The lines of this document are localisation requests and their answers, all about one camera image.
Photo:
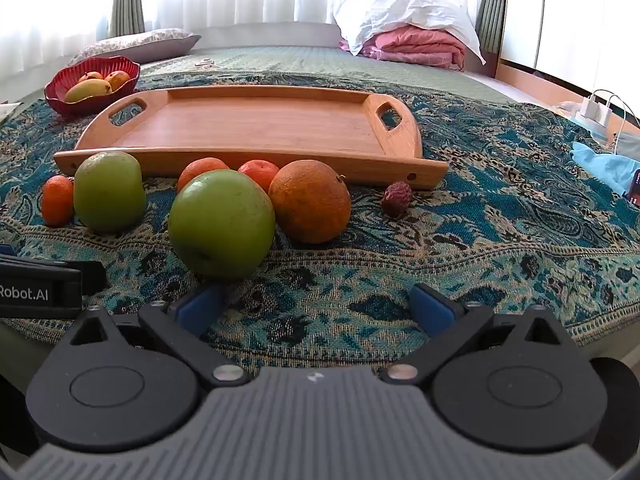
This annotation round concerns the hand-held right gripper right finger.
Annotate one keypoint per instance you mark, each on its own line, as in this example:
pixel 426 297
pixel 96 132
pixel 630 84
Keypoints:
pixel 430 310

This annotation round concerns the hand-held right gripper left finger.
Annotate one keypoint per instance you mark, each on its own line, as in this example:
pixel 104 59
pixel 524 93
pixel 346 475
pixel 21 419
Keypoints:
pixel 200 310

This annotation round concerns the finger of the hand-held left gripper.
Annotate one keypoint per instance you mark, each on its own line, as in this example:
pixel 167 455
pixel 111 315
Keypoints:
pixel 92 277
pixel 6 250

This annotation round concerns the small tangerine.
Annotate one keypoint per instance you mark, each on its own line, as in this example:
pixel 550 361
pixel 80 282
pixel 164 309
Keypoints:
pixel 57 202

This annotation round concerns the green apple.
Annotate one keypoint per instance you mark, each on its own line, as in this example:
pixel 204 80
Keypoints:
pixel 220 225
pixel 107 190

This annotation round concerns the large orange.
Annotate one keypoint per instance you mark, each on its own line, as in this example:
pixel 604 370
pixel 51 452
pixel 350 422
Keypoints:
pixel 310 200

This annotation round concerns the wooden serving tray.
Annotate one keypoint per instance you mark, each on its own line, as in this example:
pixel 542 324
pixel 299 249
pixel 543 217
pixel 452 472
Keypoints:
pixel 250 120

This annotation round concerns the teal paisley blanket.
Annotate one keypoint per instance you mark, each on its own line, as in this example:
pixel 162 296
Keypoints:
pixel 490 220

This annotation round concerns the dried red date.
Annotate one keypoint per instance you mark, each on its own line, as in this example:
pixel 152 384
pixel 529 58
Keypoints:
pixel 397 200

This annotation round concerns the red scalloped bowl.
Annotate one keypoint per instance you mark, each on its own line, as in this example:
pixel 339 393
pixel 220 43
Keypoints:
pixel 56 94

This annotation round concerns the yellow mango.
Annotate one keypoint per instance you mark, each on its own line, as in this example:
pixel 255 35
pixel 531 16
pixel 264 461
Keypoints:
pixel 87 91

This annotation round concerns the red-orange mango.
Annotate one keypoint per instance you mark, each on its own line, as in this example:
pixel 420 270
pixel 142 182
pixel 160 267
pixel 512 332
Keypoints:
pixel 91 76
pixel 118 80

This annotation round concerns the light blue cloth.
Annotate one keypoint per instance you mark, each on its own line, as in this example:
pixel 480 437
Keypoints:
pixel 605 162

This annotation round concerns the floral pillow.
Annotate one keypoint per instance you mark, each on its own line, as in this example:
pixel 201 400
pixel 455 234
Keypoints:
pixel 135 45

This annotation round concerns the dark phone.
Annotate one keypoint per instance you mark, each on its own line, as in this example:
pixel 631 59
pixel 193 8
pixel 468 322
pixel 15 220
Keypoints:
pixel 635 190

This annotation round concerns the white charger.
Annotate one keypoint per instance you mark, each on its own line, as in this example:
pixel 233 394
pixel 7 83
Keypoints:
pixel 595 110

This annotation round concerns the folded pink quilt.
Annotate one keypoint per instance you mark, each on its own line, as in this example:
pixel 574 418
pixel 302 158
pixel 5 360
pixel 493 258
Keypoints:
pixel 415 45

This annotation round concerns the green quilted bedspread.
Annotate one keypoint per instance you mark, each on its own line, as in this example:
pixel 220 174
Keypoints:
pixel 310 60

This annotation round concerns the white pillow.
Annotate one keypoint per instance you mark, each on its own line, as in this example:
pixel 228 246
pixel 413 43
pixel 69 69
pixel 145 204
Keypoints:
pixel 400 10

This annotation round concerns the white wardrobe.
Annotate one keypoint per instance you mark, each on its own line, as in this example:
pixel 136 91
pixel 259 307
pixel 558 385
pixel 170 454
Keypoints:
pixel 565 10

